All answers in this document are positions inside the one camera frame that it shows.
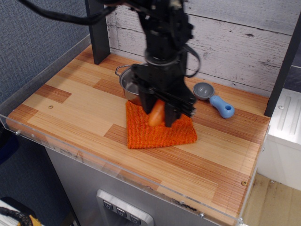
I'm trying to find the dark grey left post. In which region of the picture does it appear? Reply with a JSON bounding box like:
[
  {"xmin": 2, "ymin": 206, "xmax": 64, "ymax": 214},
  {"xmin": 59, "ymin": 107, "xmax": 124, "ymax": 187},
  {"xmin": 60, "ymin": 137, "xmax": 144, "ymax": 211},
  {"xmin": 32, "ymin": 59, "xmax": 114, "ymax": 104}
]
[{"xmin": 85, "ymin": 0, "xmax": 111, "ymax": 65}]

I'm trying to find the black braided hose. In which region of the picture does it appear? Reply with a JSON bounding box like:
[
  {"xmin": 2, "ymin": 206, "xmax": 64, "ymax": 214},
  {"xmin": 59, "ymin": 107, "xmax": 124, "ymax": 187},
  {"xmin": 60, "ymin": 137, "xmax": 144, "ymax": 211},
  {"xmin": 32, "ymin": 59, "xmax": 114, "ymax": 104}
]
[{"xmin": 0, "ymin": 207, "xmax": 32, "ymax": 226}]

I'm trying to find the yellow object bottom left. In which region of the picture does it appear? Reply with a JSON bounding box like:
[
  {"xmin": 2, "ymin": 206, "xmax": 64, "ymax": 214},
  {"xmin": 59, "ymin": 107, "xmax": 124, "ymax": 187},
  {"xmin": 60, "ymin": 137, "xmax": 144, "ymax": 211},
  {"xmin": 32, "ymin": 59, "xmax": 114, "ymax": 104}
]
[{"xmin": 29, "ymin": 215, "xmax": 42, "ymax": 226}]

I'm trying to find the dark grey post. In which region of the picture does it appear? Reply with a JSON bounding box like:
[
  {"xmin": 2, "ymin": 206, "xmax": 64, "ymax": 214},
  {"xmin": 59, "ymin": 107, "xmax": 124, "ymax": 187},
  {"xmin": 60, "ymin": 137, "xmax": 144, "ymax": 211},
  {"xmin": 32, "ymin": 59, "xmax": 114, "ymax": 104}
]
[
  {"xmin": 263, "ymin": 16, "xmax": 301, "ymax": 117},
  {"xmin": 85, "ymin": 0, "xmax": 111, "ymax": 65}
]

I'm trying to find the silver dispenser button panel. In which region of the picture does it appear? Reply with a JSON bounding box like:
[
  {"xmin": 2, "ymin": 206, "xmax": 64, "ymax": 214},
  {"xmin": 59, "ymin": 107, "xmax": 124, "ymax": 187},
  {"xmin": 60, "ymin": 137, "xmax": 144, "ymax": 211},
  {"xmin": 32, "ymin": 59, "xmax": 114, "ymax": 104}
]
[{"xmin": 96, "ymin": 189, "xmax": 154, "ymax": 226}]

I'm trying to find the white cabinet at right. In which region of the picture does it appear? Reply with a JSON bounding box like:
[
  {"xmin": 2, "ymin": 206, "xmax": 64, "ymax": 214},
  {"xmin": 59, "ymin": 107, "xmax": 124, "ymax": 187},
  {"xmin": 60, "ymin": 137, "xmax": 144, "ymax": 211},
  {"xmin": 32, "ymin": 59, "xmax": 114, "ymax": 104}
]
[{"xmin": 257, "ymin": 89, "xmax": 301, "ymax": 190}]

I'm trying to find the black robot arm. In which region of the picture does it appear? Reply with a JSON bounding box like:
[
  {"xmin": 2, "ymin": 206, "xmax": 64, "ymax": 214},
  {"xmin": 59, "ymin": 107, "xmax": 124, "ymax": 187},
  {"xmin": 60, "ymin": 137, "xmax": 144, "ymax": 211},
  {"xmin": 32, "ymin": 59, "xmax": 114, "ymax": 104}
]
[{"xmin": 102, "ymin": 0, "xmax": 200, "ymax": 127}]

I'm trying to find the orange plastic carrot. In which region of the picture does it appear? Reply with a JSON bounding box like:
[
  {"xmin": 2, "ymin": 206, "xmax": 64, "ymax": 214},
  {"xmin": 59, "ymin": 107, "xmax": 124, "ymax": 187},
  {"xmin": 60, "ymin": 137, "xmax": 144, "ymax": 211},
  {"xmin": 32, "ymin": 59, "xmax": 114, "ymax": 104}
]
[{"xmin": 149, "ymin": 99, "xmax": 165, "ymax": 127}]

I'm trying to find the orange knitted cloth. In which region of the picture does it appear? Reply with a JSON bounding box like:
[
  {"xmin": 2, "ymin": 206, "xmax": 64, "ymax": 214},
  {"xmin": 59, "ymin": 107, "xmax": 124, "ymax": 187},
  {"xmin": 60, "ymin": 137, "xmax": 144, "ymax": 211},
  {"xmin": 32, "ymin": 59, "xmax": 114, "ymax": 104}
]
[{"xmin": 126, "ymin": 101, "xmax": 197, "ymax": 149}]

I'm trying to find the dark grey right post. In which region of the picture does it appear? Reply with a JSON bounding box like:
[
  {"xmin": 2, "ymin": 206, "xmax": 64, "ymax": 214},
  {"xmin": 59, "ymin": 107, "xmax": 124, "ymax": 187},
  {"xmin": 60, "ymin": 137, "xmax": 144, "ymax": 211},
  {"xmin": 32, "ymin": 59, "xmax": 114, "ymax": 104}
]
[{"xmin": 263, "ymin": 16, "xmax": 301, "ymax": 117}]

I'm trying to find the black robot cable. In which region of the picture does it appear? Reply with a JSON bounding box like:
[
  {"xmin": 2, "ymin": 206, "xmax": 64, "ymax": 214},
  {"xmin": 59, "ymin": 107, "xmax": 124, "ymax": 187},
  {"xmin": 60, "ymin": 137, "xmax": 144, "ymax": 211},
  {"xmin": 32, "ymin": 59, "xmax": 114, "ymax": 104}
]
[{"xmin": 18, "ymin": 0, "xmax": 117, "ymax": 25}]

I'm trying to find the grey blue ice cream scoop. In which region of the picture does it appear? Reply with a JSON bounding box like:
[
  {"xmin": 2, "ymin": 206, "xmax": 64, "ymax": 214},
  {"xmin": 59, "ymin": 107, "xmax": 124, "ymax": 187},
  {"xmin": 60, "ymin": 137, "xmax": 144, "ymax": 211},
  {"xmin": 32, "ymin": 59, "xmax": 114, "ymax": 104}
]
[{"xmin": 193, "ymin": 82, "xmax": 235, "ymax": 119}]

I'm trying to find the silver toy fridge cabinet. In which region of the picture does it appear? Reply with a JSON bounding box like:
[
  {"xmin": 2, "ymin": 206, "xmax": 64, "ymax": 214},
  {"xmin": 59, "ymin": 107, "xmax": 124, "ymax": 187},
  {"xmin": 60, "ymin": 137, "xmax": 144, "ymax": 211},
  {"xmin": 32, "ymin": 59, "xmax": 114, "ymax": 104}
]
[{"xmin": 46, "ymin": 148, "xmax": 214, "ymax": 226}]

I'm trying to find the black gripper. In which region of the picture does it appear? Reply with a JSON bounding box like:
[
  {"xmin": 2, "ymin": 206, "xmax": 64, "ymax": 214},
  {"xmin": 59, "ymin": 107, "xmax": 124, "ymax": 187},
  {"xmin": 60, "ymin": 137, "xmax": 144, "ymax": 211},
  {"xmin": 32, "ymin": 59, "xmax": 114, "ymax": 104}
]
[{"xmin": 131, "ymin": 56, "xmax": 196, "ymax": 128}]

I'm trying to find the stainless steel pot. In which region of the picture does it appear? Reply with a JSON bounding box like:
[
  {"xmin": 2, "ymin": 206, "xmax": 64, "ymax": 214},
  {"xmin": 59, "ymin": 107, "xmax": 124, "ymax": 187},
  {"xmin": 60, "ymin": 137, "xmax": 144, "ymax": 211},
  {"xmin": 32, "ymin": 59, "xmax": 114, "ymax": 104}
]
[{"xmin": 115, "ymin": 65, "xmax": 142, "ymax": 106}]

